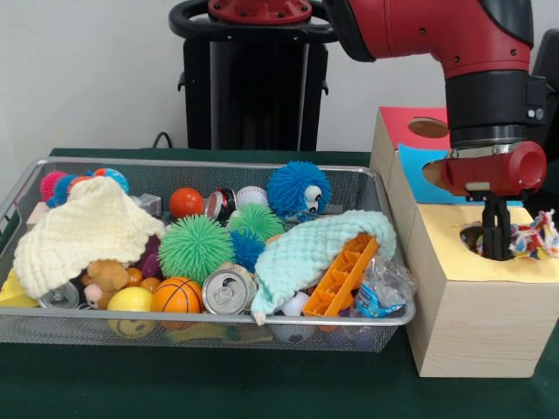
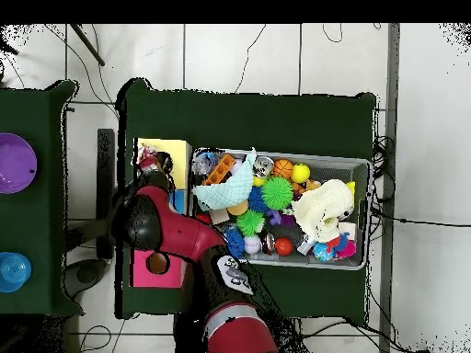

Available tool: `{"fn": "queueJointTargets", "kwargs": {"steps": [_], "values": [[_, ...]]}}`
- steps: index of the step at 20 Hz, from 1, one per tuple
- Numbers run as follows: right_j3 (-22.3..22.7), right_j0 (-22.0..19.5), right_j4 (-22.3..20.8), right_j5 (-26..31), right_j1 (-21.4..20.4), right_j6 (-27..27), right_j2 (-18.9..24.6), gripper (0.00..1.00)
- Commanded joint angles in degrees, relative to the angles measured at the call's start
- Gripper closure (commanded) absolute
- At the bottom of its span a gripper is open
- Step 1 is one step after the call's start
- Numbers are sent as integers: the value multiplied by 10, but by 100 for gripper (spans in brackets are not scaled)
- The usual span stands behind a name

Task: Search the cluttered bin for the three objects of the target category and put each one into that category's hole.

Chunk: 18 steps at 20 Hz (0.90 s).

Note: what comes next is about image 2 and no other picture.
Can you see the green side table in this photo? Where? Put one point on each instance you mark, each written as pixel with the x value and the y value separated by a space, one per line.
pixel 44 220

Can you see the silver drink can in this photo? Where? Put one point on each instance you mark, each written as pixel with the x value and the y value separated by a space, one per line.
pixel 263 165

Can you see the purple bowl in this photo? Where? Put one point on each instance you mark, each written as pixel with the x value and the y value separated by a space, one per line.
pixel 15 163

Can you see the green spiky ball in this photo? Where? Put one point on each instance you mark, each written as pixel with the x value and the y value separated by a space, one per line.
pixel 277 193

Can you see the wooden three-hole box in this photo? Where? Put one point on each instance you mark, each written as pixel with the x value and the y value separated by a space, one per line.
pixel 176 154

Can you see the cream waffle cloth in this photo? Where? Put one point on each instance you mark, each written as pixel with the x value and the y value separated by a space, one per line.
pixel 324 206

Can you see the white colourful spotted cloth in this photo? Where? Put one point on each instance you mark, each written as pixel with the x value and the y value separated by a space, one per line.
pixel 149 156

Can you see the yellow ball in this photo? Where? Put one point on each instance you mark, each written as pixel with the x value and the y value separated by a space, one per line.
pixel 300 173

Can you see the round wooden disc toy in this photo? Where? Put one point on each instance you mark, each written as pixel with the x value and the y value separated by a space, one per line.
pixel 237 208

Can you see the black panel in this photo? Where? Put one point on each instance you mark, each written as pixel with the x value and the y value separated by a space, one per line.
pixel 106 176

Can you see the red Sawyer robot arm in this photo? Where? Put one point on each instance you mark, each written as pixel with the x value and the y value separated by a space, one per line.
pixel 184 235

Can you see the small orange basketball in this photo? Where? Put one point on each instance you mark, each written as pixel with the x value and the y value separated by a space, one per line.
pixel 282 168

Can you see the black rod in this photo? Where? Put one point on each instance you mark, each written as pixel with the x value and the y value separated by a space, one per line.
pixel 88 45

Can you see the large blue spiky ball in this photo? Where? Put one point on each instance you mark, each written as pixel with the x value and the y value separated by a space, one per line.
pixel 235 241

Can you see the mint green waffle cloth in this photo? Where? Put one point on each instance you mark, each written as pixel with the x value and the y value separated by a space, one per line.
pixel 228 191

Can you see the red-orange ball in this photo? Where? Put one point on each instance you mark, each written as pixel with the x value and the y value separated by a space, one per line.
pixel 283 246

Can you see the clear mesh bin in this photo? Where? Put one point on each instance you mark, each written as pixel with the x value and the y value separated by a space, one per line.
pixel 360 176

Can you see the blue bowl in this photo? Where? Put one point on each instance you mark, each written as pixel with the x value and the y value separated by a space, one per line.
pixel 13 272

